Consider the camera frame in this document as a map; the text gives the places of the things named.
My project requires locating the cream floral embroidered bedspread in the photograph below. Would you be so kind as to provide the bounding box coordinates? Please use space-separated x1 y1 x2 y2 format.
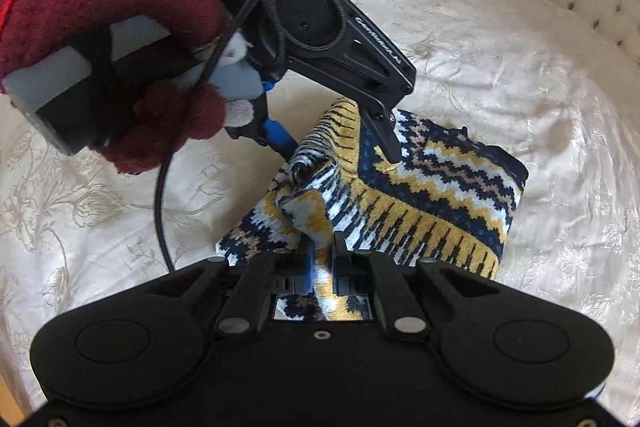
1 0 639 424

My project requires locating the left hand in maroon glove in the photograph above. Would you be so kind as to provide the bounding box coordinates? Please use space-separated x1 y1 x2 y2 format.
1 0 259 174

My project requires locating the black cable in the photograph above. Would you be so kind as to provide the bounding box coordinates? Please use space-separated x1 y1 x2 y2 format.
153 0 350 275

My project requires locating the navy yellow white knit sweater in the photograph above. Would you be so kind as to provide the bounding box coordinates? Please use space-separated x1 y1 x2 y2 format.
216 98 528 321

